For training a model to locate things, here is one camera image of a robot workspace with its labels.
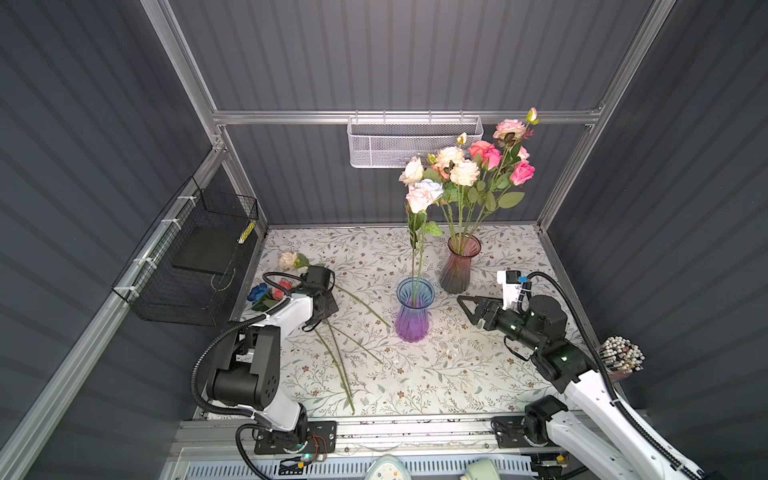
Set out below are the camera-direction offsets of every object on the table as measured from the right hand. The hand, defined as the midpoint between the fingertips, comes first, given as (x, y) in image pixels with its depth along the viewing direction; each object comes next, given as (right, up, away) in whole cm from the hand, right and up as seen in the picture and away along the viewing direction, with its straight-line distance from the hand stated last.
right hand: (470, 302), depth 73 cm
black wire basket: (-71, +7, -1) cm, 71 cm away
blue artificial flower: (-63, -1, +23) cm, 67 cm away
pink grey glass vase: (+1, +5, +22) cm, 23 cm away
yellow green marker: (-59, +18, +8) cm, 63 cm away
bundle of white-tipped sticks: (+34, -12, -5) cm, 36 cm away
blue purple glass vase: (-13, -10, +20) cm, 25 cm away
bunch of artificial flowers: (-54, +9, +33) cm, 64 cm away
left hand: (-40, -5, +21) cm, 46 cm away
